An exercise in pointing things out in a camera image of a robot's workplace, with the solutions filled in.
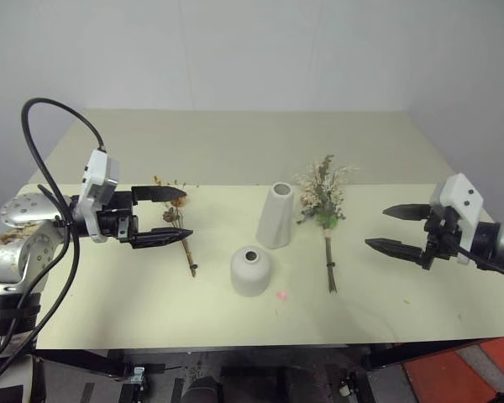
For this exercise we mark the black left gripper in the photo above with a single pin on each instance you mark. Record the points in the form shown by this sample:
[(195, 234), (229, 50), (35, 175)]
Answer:
[(117, 222)]

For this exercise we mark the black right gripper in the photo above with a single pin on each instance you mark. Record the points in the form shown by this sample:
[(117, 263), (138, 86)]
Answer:
[(443, 237)]

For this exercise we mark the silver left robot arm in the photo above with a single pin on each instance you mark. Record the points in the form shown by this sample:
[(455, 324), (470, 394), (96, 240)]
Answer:
[(12, 252)]

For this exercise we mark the short white ceramic vase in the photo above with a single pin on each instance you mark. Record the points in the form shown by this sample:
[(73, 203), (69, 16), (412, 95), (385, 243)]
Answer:
[(250, 275)]

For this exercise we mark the tall white ceramic vase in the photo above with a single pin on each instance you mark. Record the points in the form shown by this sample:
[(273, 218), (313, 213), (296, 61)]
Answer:
[(276, 222)]

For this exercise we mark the dried brown flower stem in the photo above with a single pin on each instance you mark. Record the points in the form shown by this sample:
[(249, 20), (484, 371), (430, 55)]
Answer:
[(179, 202)]

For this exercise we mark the dried green white flower bouquet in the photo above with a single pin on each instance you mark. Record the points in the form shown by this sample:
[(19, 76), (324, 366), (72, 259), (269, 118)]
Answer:
[(324, 197)]

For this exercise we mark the small pink petal scrap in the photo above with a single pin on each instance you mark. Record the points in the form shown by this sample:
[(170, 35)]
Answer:
[(282, 295)]

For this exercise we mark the orange floor mat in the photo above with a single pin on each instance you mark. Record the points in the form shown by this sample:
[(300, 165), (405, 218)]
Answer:
[(462, 373)]

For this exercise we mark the dark rounded cylinder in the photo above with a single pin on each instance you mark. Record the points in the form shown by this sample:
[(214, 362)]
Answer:
[(201, 390)]

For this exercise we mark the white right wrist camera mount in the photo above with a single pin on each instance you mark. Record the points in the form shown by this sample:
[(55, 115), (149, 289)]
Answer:
[(462, 197)]

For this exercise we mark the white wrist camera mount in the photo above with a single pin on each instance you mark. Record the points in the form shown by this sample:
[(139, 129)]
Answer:
[(96, 184), (462, 197)]

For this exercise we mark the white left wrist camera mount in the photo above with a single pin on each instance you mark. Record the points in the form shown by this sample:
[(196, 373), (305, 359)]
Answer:
[(96, 184)]

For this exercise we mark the black table frame bar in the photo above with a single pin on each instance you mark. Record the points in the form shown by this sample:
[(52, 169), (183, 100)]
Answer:
[(92, 364), (416, 352)]

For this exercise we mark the silver metal frame bracket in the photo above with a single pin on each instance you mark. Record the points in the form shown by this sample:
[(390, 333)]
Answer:
[(137, 374)]

